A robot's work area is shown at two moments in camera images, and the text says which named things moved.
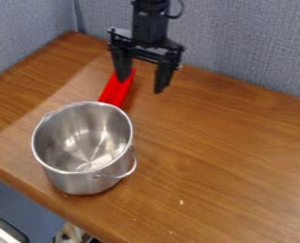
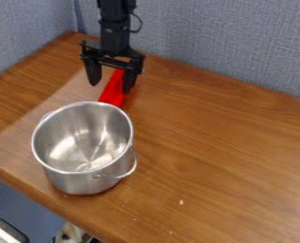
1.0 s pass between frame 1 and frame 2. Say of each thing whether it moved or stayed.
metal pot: stayed
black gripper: moved
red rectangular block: stayed
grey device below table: stayed
